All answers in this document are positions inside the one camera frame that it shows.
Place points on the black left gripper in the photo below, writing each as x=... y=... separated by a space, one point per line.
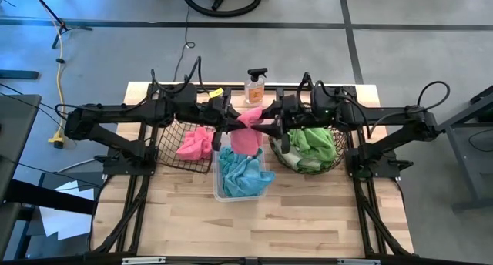
x=215 y=113

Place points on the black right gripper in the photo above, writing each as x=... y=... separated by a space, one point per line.
x=298 y=115

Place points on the pink microfiber towel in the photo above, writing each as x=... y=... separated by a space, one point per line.
x=246 y=141
x=194 y=145

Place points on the blue microfiber towel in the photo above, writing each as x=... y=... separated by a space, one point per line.
x=246 y=180

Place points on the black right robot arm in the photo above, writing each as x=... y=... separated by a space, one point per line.
x=385 y=116

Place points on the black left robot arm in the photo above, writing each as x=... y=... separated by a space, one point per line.
x=115 y=113

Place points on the orange liquid spray bottle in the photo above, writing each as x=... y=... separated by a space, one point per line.
x=255 y=93

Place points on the yellow tape tag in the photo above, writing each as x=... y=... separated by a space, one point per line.
x=216 y=92

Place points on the black table clamp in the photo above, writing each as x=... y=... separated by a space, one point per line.
x=307 y=78
x=186 y=80

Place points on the clear plastic bin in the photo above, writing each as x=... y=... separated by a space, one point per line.
x=219 y=188

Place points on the dark woven round basket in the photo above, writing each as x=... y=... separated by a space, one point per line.
x=341 y=149

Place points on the black tripod stand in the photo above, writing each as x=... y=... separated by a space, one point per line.
x=77 y=27

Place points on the grey metal stand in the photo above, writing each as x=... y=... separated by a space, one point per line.
x=466 y=161

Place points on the black desk leg beam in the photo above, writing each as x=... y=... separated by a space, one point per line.
x=50 y=197

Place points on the grey desk top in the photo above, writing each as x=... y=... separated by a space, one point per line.
x=15 y=134

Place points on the black flat floor bar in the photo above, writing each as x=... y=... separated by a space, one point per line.
x=19 y=74

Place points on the black aluminium table frame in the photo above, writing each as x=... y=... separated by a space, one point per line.
x=238 y=88

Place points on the silver metal bracket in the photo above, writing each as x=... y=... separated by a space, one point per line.
x=142 y=260
x=358 y=262

